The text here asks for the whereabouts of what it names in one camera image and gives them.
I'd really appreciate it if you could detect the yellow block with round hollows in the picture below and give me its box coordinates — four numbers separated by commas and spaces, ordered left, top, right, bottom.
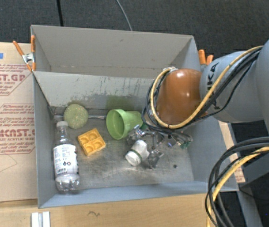
77, 128, 107, 157

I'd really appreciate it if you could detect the clear plastic bottle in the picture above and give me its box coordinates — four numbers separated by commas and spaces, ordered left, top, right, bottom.
52, 121, 80, 194

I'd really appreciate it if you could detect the grey metal bin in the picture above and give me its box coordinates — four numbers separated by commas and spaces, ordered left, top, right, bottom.
30, 24, 239, 209

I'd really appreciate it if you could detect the small white bottle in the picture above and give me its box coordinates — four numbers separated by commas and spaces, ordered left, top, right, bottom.
125, 140, 150, 167

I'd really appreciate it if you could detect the brown cardboard board, red print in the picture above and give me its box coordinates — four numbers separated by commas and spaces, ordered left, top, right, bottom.
0, 41, 246, 203

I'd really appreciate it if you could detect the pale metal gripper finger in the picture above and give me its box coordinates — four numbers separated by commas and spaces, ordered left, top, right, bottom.
126, 125, 147, 145
148, 149, 165, 170

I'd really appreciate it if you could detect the light green plastic cup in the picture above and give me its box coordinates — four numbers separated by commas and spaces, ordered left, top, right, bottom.
105, 109, 147, 140

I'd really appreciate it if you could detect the green round sponge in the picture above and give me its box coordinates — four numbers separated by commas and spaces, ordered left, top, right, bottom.
63, 104, 89, 130

